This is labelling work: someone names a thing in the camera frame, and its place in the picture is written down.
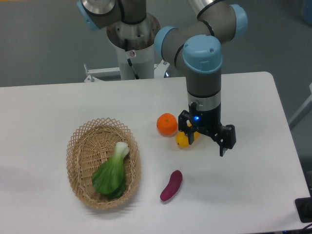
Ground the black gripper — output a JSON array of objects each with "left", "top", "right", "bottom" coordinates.
[{"left": 178, "top": 102, "right": 236, "bottom": 156}]

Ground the green bok choy vegetable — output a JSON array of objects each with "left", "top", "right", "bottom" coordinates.
[{"left": 92, "top": 142, "right": 129, "bottom": 199}]

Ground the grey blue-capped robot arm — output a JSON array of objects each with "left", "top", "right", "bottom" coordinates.
[{"left": 77, "top": 0, "right": 248, "bottom": 155}]

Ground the woven wicker basket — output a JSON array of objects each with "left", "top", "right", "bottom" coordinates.
[{"left": 66, "top": 117, "right": 141, "bottom": 210}]

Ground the yellow lemon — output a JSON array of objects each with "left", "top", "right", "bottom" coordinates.
[{"left": 175, "top": 123, "right": 200, "bottom": 148}]

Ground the orange tangerine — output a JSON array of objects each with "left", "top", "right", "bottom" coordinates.
[{"left": 156, "top": 113, "right": 178, "bottom": 137}]

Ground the purple sweet potato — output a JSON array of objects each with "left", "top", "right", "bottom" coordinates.
[{"left": 160, "top": 170, "right": 183, "bottom": 202}]

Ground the black device at table edge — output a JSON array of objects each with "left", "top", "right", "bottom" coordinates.
[{"left": 294, "top": 197, "right": 312, "bottom": 223}]

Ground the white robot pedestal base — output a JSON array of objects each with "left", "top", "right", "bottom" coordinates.
[{"left": 84, "top": 13, "right": 170, "bottom": 82}]

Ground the white frame at right edge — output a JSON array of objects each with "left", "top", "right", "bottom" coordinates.
[{"left": 288, "top": 84, "right": 312, "bottom": 130}]

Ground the black cable on pedestal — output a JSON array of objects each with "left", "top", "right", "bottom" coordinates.
[{"left": 124, "top": 39, "right": 140, "bottom": 80}]

